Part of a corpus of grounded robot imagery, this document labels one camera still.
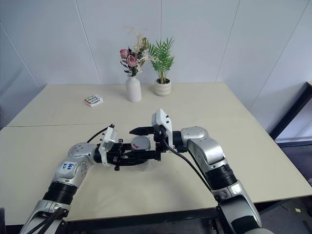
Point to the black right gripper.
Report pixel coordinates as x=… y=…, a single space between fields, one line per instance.
x=161 y=143

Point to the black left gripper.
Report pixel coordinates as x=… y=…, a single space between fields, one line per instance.
x=114 y=156

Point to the silver jar lid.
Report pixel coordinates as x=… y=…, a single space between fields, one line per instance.
x=142 y=142

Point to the clear plastic jar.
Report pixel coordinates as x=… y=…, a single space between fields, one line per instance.
x=142 y=168

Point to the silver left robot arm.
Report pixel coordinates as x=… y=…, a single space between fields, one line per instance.
x=73 y=168

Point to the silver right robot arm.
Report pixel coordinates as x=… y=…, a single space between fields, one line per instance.
x=207 y=151

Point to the white box with green batteries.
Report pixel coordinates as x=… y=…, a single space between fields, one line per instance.
x=93 y=100

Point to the white ceramic vase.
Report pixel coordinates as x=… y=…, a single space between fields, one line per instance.
x=133 y=89

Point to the cream ribbed plant pot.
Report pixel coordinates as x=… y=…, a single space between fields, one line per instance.
x=163 y=87

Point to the dried pink flower bouquet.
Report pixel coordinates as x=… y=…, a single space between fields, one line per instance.
x=131 y=60

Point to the green artificial fern plant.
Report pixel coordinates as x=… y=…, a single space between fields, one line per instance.
x=161 y=56

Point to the dark framed side table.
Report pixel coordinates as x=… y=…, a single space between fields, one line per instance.
x=287 y=115

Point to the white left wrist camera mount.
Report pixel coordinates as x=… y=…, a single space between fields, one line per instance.
x=109 y=140

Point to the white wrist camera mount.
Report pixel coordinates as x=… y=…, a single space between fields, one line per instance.
x=162 y=117
x=109 y=140

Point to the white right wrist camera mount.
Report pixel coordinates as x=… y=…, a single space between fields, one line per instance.
x=162 y=117

